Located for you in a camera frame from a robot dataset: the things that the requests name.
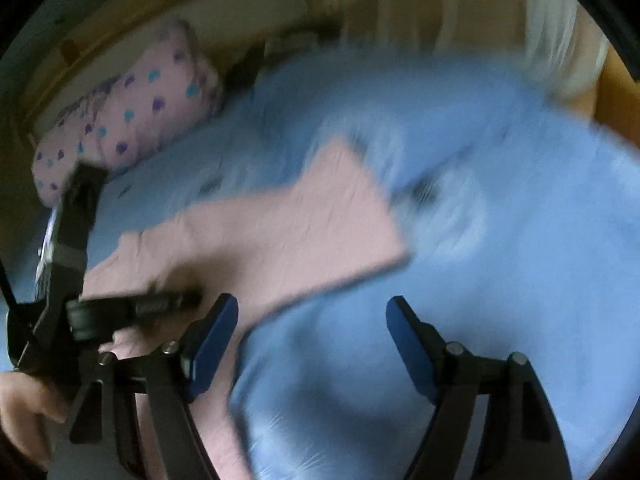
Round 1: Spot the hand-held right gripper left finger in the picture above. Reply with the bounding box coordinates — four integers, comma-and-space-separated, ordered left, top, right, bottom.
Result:
47, 292, 241, 480

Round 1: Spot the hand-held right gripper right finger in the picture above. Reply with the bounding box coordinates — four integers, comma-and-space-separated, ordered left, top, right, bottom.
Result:
385, 295, 573, 480

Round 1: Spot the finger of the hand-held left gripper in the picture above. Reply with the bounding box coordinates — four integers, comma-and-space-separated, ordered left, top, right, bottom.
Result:
67, 287, 203, 323

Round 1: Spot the pink knitted sweater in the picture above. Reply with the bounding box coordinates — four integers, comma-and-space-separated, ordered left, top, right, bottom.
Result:
82, 135, 413, 480

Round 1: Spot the person's left hand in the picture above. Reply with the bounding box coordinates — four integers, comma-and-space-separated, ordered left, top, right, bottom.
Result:
0, 372, 71, 461

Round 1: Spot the blue floral bed sheet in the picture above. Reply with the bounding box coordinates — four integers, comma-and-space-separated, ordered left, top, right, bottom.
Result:
0, 50, 640, 480

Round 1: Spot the pink heart-print pillow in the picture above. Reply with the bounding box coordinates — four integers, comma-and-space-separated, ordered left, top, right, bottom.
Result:
32, 17, 226, 208

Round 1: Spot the wooden bed headboard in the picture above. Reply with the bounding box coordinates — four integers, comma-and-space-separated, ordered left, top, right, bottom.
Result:
10, 0, 361, 131

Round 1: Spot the dark patterned cloth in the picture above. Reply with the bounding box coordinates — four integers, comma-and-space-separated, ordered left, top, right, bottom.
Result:
225, 30, 321, 96

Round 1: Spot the wooden wardrobe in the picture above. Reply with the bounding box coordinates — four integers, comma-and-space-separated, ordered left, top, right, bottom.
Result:
592, 45, 640, 161

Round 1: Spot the white mosquito net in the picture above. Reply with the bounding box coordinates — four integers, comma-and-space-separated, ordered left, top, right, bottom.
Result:
520, 0, 611, 106

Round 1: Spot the black braided cable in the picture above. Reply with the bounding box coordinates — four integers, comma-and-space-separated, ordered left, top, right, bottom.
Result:
0, 260, 21, 311

